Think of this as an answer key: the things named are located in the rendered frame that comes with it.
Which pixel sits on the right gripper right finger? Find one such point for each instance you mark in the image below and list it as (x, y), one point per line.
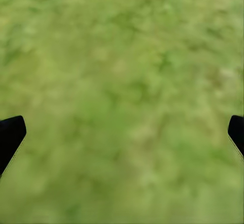
(236, 131)

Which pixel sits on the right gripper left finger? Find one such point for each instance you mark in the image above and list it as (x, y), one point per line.
(12, 133)

